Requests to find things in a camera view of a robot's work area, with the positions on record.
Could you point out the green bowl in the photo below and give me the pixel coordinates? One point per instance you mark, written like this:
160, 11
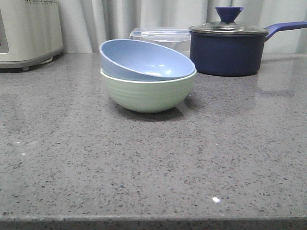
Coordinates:
148, 96

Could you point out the blue bowl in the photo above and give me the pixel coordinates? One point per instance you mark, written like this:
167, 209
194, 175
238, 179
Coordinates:
143, 61

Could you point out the clear plastic food container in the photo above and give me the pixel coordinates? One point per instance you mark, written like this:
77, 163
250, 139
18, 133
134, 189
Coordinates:
177, 39

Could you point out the dark blue saucepan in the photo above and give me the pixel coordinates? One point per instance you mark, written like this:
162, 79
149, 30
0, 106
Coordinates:
233, 54

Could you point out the white curtain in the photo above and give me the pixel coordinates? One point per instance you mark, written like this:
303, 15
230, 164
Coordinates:
86, 24

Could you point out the glass lid with blue knob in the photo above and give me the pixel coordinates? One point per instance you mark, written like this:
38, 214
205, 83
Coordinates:
227, 24

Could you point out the cream toaster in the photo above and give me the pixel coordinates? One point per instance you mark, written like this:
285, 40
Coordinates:
30, 32

